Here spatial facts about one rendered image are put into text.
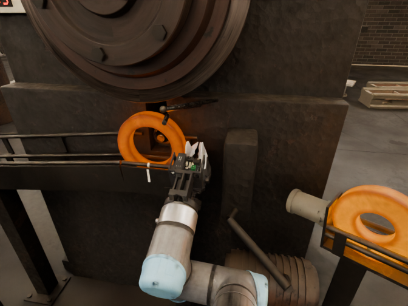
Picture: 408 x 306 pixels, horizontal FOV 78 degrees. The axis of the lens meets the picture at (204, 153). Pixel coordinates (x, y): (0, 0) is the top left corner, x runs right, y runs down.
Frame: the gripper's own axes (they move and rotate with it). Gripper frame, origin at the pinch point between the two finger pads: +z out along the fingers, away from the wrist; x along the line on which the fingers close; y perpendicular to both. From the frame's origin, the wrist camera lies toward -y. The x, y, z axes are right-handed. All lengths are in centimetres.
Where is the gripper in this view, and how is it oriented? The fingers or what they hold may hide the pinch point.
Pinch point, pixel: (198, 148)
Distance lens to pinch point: 66.4
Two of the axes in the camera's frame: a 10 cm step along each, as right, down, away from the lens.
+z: 1.7, -7.2, 6.7
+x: -9.8, -0.9, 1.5
